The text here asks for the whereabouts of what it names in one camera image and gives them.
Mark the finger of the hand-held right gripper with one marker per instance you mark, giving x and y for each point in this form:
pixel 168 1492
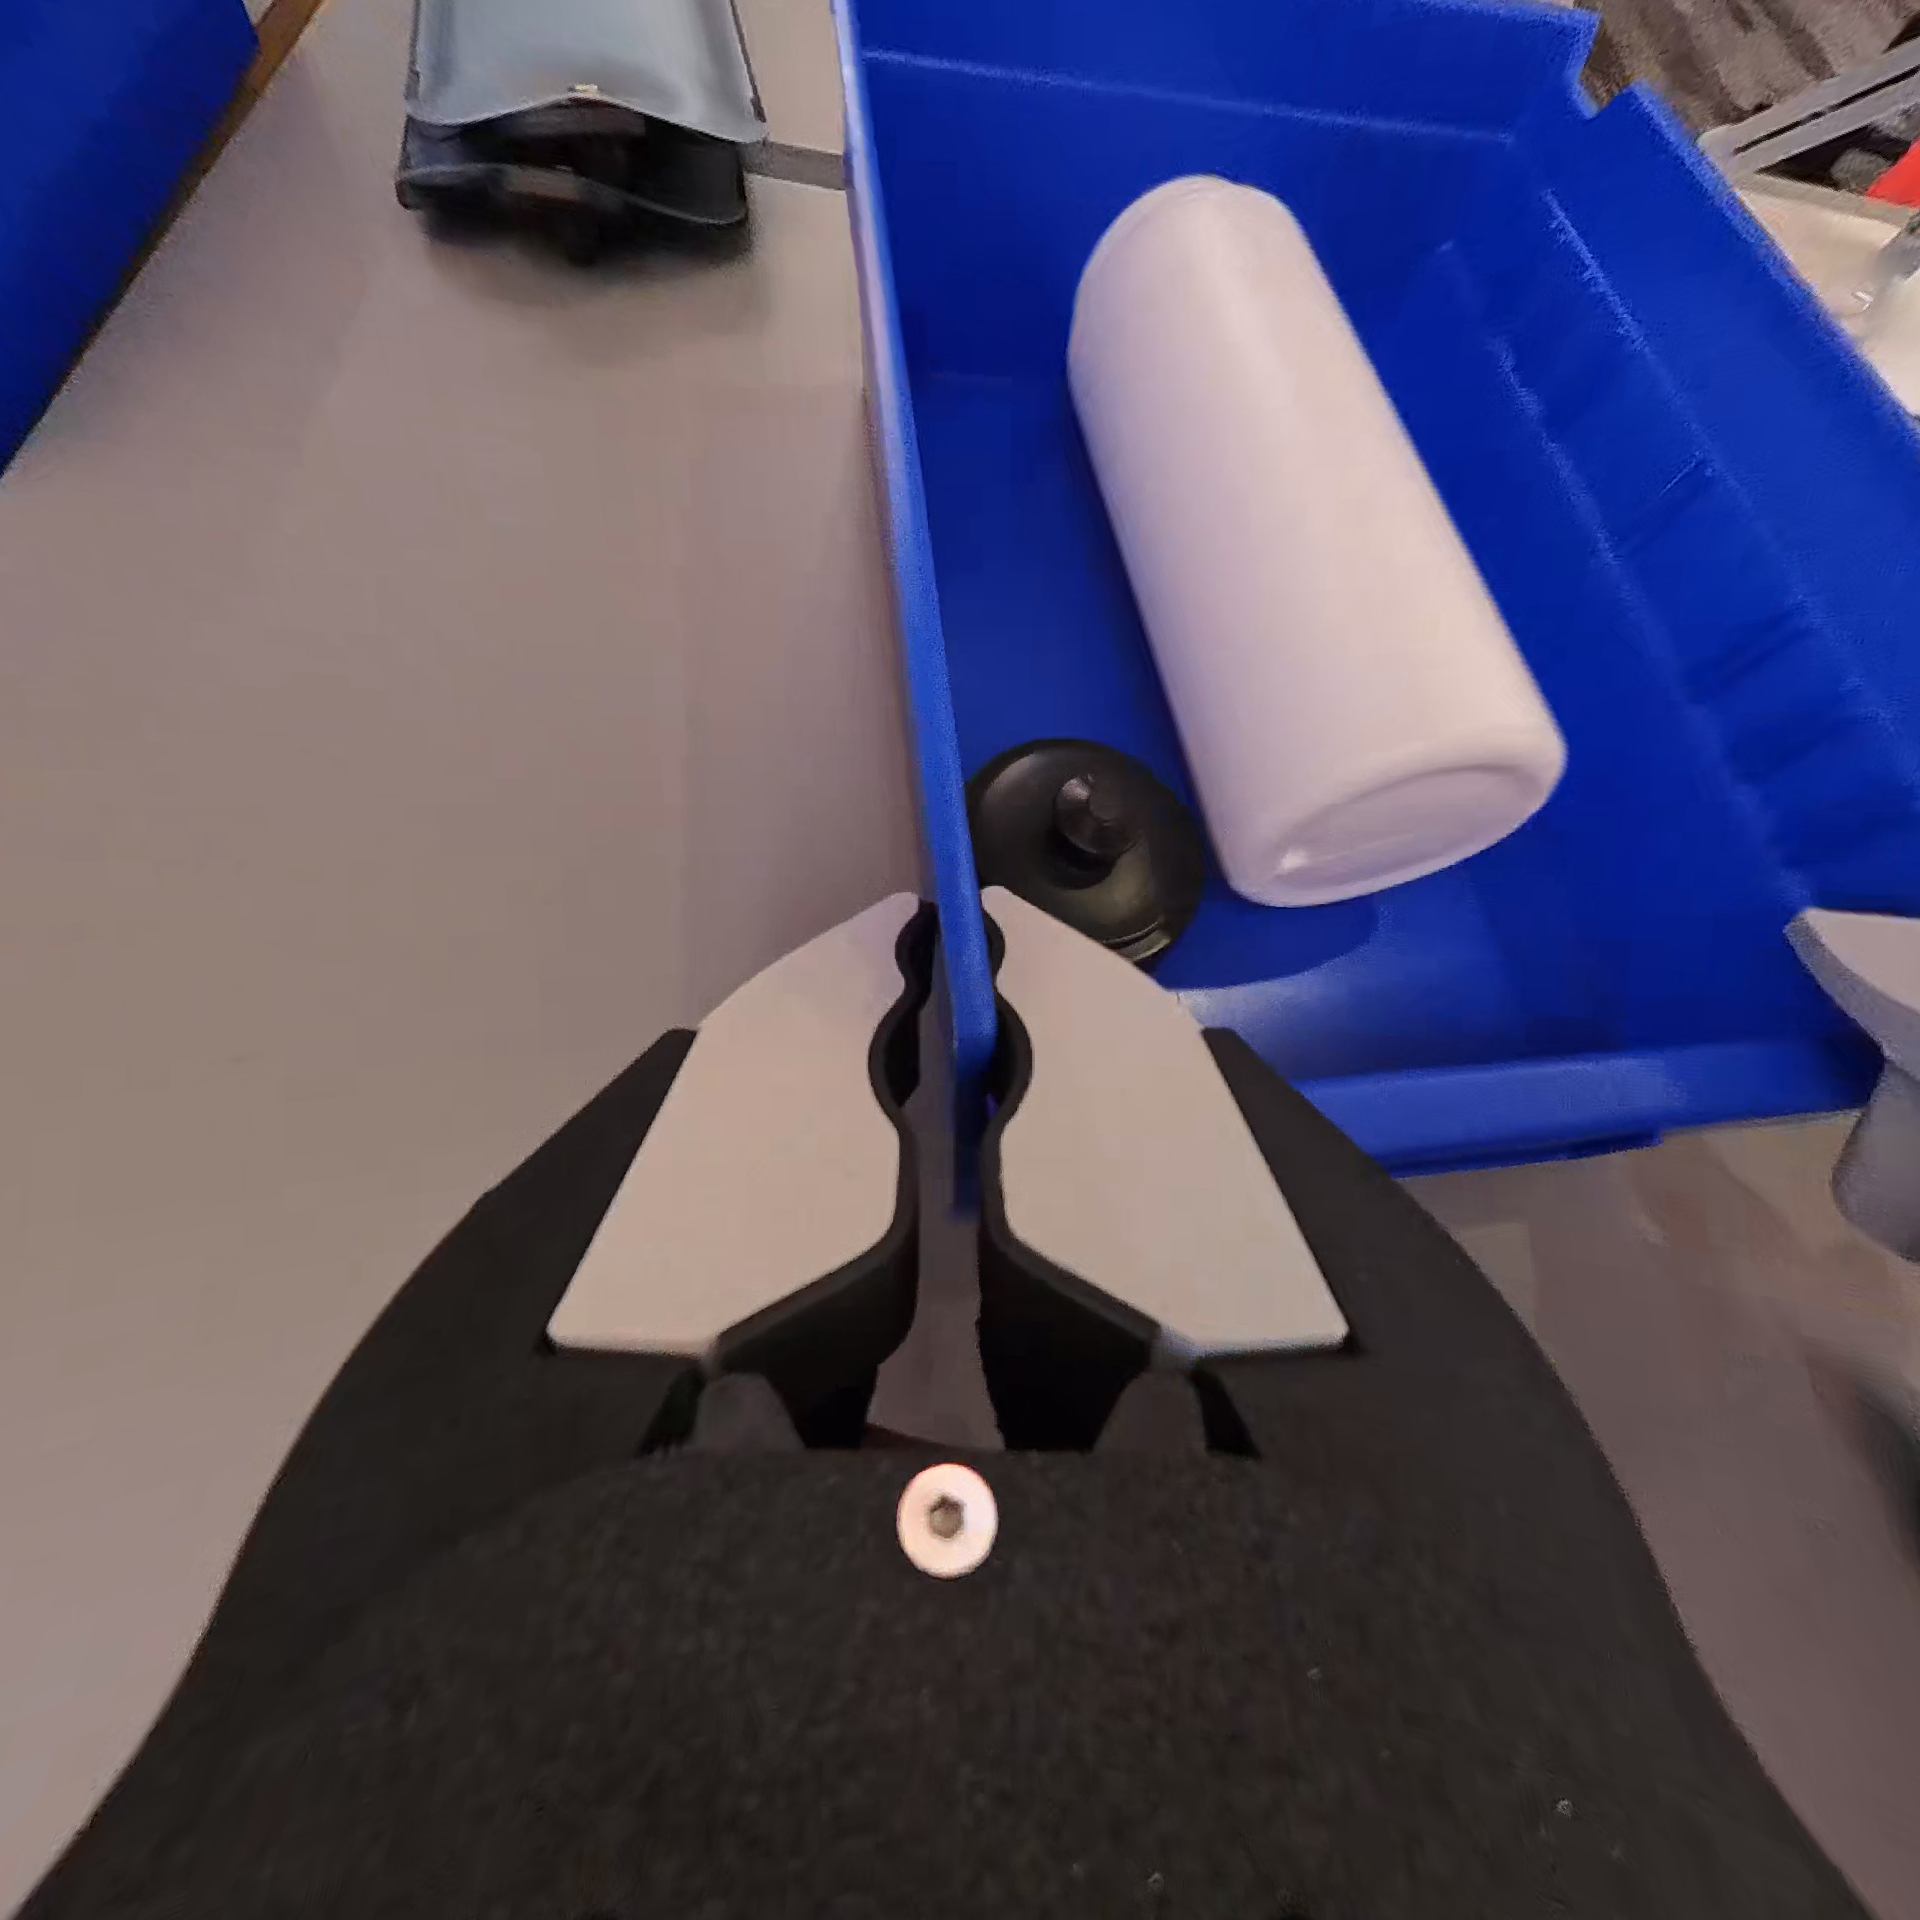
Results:
pixel 1875 984
pixel 1886 1171

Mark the blue plastic bin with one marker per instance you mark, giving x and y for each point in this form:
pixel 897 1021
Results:
pixel 107 181
pixel 1652 524

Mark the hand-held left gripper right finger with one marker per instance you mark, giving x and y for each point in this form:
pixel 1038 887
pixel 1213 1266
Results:
pixel 1172 1184

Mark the black bottle lid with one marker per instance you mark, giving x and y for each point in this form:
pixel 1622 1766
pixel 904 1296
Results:
pixel 1037 839

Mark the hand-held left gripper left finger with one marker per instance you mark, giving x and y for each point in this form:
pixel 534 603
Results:
pixel 734 1171

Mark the white plastic bottle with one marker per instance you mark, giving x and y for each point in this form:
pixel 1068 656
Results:
pixel 1289 524

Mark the grey folded pouch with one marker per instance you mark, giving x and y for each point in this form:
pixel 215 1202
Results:
pixel 585 107

